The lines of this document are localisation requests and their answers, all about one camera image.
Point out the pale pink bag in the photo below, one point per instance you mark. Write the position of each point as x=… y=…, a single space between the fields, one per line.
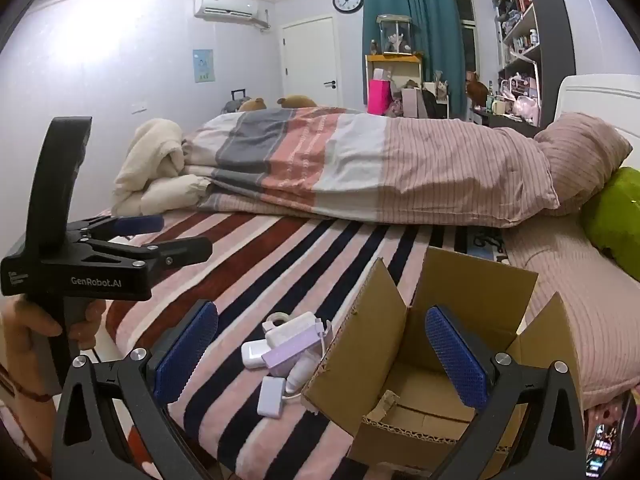
x=412 y=102

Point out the pale blue wall poster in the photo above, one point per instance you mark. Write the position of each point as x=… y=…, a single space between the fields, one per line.
x=203 y=65

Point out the white cylindrical device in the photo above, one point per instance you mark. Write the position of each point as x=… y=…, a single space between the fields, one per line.
x=301 y=372

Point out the yellow shelf unit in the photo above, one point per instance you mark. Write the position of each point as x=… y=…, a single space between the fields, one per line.
x=395 y=59

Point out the brown teddy bear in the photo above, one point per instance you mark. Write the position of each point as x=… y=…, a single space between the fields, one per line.
x=297 y=101
x=252 y=105

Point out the striped fleece blanket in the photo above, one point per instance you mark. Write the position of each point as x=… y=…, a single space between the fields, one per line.
x=225 y=270

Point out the white power adapter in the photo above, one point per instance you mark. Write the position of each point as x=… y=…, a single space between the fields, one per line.
x=297 y=329

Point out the white door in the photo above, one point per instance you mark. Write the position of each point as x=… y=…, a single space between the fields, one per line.
x=310 y=60

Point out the pink striped pillow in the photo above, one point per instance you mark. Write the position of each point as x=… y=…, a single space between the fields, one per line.
x=580 y=155

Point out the pink striped bedsheet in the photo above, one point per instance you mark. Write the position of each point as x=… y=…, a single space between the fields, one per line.
x=575 y=300

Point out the tall dark bookshelf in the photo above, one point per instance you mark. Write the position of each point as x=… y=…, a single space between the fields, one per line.
x=550 y=10

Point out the white air conditioner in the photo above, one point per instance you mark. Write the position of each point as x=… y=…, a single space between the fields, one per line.
x=225 y=5

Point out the white tape roll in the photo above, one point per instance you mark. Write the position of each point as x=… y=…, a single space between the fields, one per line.
x=269 y=318

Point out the person's left hand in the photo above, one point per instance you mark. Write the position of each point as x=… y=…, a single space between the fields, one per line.
x=22 y=340

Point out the small white square charger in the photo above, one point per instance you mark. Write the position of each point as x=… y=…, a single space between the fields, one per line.
x=271 y=396

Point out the glass display case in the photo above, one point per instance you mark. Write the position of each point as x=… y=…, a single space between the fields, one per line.
x=394 y=35

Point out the cream fluffy blanket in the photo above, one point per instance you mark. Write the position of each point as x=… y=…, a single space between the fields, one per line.
x=150 y=160

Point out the brown plush toy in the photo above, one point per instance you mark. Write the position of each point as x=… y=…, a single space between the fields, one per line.
x=478 y=90

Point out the white headboard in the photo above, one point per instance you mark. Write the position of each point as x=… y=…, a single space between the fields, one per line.
x=600 y=95

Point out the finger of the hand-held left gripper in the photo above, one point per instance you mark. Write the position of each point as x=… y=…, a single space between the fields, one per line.
x=190 y=251
x=145 y=223

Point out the dark suitcase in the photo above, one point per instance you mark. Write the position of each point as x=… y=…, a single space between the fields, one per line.
x=232 y=105

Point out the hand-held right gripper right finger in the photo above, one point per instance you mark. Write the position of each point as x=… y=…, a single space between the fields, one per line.
x=455 y=360

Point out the bright pink bag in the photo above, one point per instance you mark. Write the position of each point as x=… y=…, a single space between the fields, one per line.
x=379 y=97

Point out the window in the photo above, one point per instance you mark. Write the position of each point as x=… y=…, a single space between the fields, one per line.
x=465 y=10

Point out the dark desk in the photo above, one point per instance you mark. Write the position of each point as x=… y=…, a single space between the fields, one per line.
x=500 y=119

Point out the purple power bank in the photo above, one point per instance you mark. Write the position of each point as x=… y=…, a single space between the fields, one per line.
x=285 y=357

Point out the brown cardboard box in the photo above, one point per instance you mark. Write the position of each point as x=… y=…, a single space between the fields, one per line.
x=410 y=392

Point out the white charger plug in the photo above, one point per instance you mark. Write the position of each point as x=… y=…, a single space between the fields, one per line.
x=254 y=354

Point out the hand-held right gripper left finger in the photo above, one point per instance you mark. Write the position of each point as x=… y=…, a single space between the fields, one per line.
x=187 y=352

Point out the person's left forearm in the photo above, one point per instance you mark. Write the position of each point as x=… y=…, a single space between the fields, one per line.
x=25 y=427

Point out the round wall clock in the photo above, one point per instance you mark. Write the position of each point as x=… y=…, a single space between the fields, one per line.
x=348 y=0

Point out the teal curtain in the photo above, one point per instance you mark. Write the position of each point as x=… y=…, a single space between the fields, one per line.
x=435 y=35

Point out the green pillow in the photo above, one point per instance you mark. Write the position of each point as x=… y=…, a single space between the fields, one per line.
x=615 y=215

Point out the pink grey striped duvet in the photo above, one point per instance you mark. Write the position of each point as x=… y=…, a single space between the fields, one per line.
x=350 y=160

